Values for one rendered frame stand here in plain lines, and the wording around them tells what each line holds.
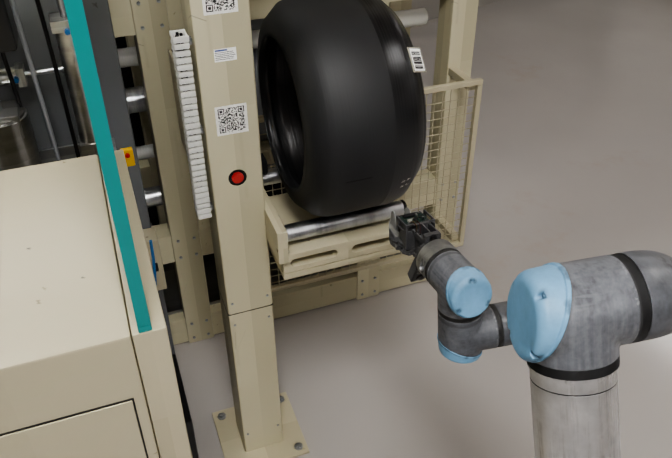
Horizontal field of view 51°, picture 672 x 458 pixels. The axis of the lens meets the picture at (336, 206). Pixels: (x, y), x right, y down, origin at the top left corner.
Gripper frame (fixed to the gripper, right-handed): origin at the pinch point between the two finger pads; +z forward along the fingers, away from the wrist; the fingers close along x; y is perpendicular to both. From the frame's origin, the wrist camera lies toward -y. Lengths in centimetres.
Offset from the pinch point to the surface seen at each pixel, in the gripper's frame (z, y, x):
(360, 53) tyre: 9.0, 39.3, 3.8
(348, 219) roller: 17.4, -6.4, 5.4
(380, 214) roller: 17.2, -6.9, -3.6
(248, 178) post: 22.9, 8.1, 29.2
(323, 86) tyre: 6.3, 34.1, 13.7
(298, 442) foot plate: 33, -95, 21
